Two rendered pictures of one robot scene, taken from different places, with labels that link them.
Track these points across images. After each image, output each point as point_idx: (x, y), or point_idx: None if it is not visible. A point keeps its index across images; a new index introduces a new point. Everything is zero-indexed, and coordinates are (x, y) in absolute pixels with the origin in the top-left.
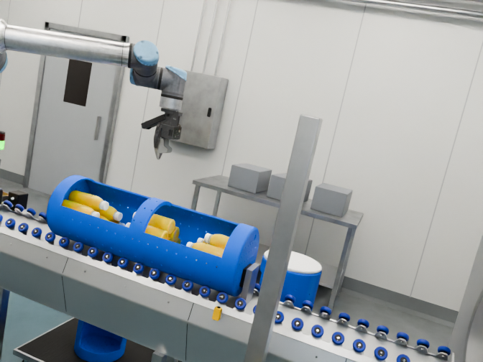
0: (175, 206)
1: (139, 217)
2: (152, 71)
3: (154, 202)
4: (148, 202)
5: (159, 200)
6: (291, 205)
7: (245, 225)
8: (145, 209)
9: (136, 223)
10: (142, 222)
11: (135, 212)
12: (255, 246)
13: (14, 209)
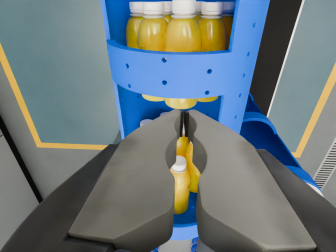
0: (220, 105)
1: (112, 60)
2: None
3: (156, 79)
4: (147, 64)
5: (176, 86)
6: None
7: (174, 233)
8: (125, 69)
9: (109, 58)
10: (112, 71)
11: (179, 2)
12: None
13: None
